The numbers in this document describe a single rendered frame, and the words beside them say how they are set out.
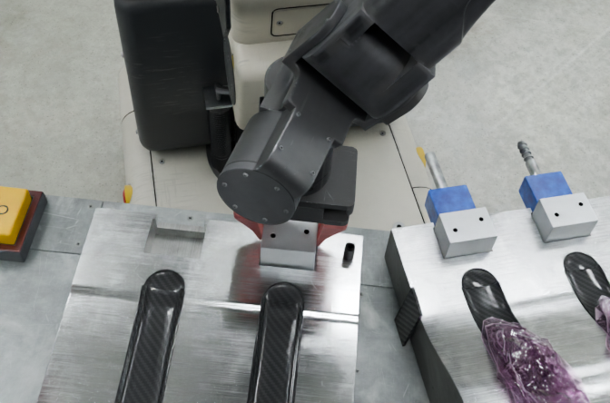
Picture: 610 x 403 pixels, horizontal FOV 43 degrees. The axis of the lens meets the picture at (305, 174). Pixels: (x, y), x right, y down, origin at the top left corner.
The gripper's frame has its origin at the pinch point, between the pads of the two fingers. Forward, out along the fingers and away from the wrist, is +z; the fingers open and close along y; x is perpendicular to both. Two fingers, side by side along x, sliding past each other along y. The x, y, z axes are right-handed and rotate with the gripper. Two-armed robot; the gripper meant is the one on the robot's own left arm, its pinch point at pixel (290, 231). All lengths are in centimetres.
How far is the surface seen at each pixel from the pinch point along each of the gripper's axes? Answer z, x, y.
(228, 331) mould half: 2.6, -9.4, -4.4
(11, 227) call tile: 7.7, 2.3, -28.6
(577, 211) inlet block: 2.2, 7.8, 28.6
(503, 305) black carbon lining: 5.5, -2.1, 21.2
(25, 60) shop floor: 90, 110, -79
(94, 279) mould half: 2.4, -5.7, -17.1
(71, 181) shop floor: 90, 71, -56
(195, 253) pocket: 4.8, -0.3, -9.0
